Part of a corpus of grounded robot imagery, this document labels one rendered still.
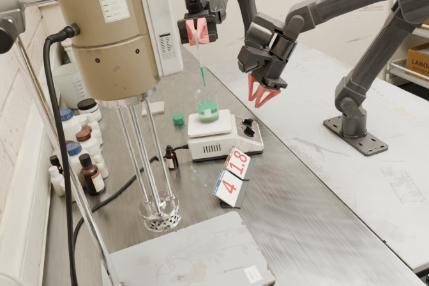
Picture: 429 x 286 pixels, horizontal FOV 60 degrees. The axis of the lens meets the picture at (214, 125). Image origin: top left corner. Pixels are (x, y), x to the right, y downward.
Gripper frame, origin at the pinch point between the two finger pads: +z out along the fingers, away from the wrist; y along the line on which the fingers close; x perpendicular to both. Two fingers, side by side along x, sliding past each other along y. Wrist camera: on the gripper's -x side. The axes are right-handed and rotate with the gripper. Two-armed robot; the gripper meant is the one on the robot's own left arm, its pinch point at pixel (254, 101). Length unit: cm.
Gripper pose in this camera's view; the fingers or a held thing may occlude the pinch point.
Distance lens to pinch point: 102.7
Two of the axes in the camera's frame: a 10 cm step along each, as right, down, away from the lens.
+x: 8.2, 0.7, 5.6
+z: -3.8, 8.0, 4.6
